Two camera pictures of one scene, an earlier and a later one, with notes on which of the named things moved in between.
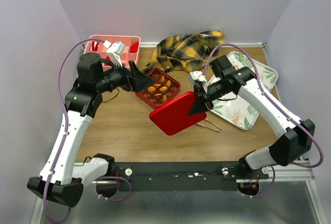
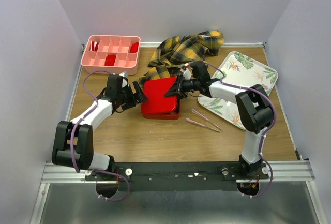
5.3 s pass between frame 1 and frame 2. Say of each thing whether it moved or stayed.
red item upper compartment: stayed
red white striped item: stayed
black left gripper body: moved
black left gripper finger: moved
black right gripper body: moved
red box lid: moved
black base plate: stayed
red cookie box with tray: moved
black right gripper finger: moved
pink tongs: stayed
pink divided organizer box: stayed
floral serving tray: stayed
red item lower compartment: stayed
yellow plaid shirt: stayed
